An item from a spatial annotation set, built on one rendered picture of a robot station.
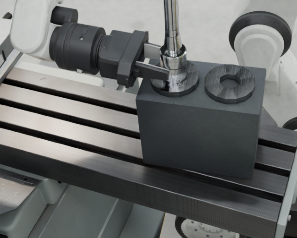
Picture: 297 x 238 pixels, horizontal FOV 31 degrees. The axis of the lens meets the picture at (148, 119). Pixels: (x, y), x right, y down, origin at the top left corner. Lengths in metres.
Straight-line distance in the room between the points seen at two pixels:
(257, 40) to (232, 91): 0.31
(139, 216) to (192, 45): 1.19
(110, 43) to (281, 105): 0.61
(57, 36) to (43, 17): 0.04
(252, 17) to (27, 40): 0.52
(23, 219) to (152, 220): 0.75
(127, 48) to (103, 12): 2.15
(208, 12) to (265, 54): 1.79
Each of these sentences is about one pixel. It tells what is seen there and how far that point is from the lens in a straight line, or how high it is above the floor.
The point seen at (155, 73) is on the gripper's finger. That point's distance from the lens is 0.95.
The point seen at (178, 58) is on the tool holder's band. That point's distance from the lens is 0.93.
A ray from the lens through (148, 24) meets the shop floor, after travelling 2.98.
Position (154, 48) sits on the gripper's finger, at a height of 1.18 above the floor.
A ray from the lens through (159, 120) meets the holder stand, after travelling 0.99.
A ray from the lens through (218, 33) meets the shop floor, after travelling 2.90.
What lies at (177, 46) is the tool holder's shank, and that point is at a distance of 0.92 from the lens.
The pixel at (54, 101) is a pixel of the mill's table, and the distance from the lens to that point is 1.26.
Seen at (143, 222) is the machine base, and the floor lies 0.20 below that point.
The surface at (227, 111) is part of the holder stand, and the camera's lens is 0.94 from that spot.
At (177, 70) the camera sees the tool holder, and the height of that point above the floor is 1.17.
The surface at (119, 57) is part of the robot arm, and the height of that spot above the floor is 1.20.
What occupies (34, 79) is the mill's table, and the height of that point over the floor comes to 0.94.
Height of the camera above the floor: 1.81
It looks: 47 degrees down
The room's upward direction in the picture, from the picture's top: 6 degrees counter-clockwise
